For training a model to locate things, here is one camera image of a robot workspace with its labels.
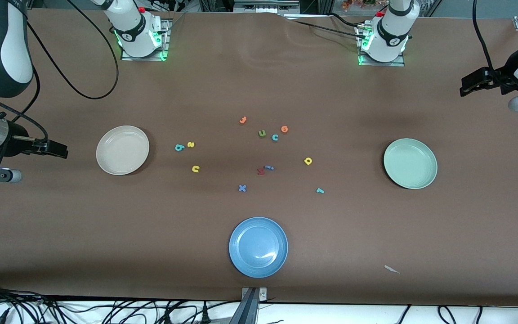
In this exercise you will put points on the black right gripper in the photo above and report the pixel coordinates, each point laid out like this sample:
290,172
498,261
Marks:
16,139

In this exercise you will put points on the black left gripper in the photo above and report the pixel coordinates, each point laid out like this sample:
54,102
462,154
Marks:
507,75

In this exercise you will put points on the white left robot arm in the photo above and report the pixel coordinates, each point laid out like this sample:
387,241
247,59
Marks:
391,31

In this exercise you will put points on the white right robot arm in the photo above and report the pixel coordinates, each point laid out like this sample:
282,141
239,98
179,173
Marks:
2,54

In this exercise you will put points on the beige brown plate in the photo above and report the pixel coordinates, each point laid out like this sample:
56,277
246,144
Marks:
122,150

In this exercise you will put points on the light green plate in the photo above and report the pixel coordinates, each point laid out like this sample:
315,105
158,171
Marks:
410,163

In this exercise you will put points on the colourful flower decoration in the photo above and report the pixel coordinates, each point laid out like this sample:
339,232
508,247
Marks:
358,4

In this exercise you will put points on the white paper scrap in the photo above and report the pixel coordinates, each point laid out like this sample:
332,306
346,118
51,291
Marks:
391,269

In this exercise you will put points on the brown table cover sheet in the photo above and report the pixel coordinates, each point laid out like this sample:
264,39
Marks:
259,81

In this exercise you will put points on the grey control box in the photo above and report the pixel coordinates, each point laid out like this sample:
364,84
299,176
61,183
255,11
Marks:
265,6

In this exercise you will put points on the blue plate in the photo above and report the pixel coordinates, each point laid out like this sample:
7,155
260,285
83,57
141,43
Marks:
258,247

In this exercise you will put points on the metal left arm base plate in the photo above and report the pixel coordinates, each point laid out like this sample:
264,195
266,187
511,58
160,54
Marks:
380,64

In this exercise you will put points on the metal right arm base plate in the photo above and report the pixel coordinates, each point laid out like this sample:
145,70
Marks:
142,59

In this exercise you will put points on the metal camera stand bracket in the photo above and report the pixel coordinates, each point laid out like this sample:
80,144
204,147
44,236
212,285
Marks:
251,306

